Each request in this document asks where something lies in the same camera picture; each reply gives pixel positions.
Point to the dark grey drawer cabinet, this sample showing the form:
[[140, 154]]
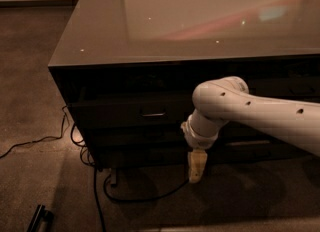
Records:
[[129, 47]]

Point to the metal cabinet leg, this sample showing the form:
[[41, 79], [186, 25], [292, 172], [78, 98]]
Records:
[[113, 177]]

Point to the black metal object on floor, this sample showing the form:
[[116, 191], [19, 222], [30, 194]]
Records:
[[41, 220]]

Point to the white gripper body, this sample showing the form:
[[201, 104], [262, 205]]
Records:
[[196, 138]]

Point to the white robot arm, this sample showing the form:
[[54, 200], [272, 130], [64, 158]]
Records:
[[217, 102]]

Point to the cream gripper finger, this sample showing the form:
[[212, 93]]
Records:
[[197, 160]]

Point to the dark grey drawer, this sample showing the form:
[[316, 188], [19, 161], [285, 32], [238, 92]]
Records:
[[141, 156], [132, 110], [239, 131], [296, 88], [252, 151], [132, 136]]

